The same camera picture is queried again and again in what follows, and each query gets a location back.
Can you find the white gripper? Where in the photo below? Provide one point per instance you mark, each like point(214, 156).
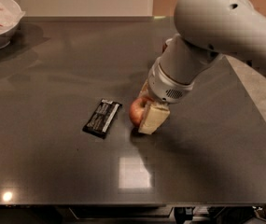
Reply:
point(162, 87)

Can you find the red apple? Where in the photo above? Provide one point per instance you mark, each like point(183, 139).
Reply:
point(137, 109)

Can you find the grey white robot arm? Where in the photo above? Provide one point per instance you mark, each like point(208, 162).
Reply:
point(206, 31)

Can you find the black rxbar chocolate wrapper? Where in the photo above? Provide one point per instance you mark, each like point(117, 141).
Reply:
point(102, 118)

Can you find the red soda can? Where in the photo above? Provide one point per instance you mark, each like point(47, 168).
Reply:
point(164, 47)

